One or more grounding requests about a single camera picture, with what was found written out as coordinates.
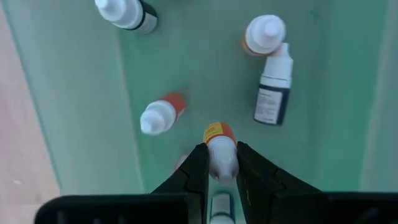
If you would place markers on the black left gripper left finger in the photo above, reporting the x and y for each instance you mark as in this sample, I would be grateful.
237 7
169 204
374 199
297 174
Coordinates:
194 186

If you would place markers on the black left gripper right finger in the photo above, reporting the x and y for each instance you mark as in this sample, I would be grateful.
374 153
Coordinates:
267 193

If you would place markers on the small orange food coloring bottle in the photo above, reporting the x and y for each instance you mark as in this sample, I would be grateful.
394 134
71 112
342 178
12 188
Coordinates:
161 115
221 155

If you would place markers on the small black food coloring bottle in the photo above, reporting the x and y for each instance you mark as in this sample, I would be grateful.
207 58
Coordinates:
273 93

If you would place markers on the small red food coloring bottle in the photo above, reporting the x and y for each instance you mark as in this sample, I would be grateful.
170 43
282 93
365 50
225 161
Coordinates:
264 34

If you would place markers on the large black food coloring bottle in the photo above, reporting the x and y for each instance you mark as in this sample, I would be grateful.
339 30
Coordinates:
124 12

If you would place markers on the green translucent plastic bin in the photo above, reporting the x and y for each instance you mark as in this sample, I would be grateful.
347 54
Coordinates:
217 77

